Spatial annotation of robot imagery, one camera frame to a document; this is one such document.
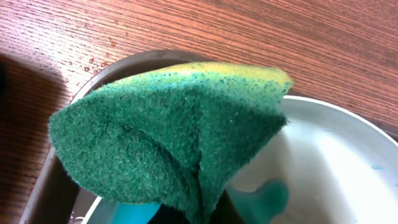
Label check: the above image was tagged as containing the green yellow sponge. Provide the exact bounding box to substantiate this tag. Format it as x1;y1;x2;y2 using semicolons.
49;62;293;223

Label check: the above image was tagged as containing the dark brown serving tray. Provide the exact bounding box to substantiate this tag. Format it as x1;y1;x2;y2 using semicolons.
19;50;397;223

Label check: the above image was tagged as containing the white plate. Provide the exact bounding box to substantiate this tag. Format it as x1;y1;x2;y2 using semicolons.
81;95;398;224

